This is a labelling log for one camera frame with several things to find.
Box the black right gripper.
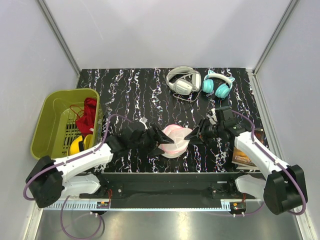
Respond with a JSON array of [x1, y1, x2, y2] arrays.
[[184, 118, 224, 147]]

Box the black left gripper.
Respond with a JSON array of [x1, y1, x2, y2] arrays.
[[129, 123, 174, 158]]

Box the white pink-trimmed mesh laundry bag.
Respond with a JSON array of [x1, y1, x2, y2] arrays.
[[158, 124, 193, 159]]

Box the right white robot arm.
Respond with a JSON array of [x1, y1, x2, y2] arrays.
[[184, 106, 308, 216]]

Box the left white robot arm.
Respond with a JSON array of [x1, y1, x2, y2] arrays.
[[23, 121, 174, 209]]

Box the teal cat-ear headphones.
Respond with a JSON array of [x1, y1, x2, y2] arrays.
[[201, 69, 237, 98]]

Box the dark paperback book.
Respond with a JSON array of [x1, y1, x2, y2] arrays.
[[231, 127, 266, 171]]

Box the white grey headset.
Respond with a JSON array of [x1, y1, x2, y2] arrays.
[[165, 66, 202, 95]]

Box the red garment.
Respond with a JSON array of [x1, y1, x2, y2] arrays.
[[69, 97, 98, 137]]

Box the olive green plastic basket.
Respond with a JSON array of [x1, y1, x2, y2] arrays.
[[30, 88, 104, 160]]

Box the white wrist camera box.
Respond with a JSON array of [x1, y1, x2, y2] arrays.
[[206, 108, 219, 125], [139, 117, 148, 130]]

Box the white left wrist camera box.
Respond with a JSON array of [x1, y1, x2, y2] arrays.
[[139, 117, 148, 130]]

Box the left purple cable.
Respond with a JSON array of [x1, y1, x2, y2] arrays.
[[22, 113, 145, 238]]

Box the aluminium right corner post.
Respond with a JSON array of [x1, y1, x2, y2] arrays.
[[252, 0, 301, 76]]

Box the aluminium corner post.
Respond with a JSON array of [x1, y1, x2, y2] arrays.
[[252, 0, 301, 76], [35, 0, 81, 76]]

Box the aluminium left corner post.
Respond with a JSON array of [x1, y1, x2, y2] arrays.
[[35, 0, 81, 76]]

